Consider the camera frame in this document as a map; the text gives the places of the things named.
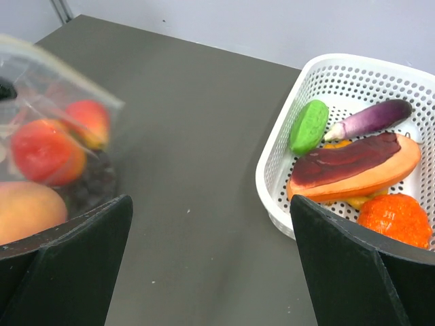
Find green fake vegetable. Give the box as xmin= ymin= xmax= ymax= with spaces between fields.
xmin=289 ymin=100 xmax=329 ymax=156

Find purple fake eggplant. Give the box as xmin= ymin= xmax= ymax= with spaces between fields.
xmin=324 ymin=99 xmax=413 ymax=142

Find white perforated plastic basket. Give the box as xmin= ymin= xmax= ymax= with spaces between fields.
xmin=256 ymin=54 xmax=434 ymax=250

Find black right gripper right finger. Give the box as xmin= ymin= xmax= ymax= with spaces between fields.
xmin=290 ymin=195 xmax=434 ymax=325

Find fake papaya half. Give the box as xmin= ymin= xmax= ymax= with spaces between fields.
xmin=286 ymin=132 xmax=421 ymax=202

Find clear zip top bag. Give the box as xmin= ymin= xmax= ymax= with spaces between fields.
xmin=0 ymin=33 xmax=125 ymax=246

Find dark purple fake grapes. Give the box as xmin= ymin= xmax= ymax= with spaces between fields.
xmin=53 ymin=150 xmax=116 ymax=220

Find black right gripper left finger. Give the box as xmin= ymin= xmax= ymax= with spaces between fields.
xmin=1 ymin=194 xmax=133 ymax=326

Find aluminium frame post left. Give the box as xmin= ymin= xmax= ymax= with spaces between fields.
xmin=50 ymin=0 xmax=74 ymax=24

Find red yellow fake mango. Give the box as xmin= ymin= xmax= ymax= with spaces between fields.
xmin=65 ymin=100 xmax=111 ymax=150

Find fake peach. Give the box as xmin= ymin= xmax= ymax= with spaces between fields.
xmin=1 ymin=181 xmax=67 ymax=245

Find orange fake pumpkin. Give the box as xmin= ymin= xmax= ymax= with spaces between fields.
xmin=357 ymin=194 xmax=432 ymax=249

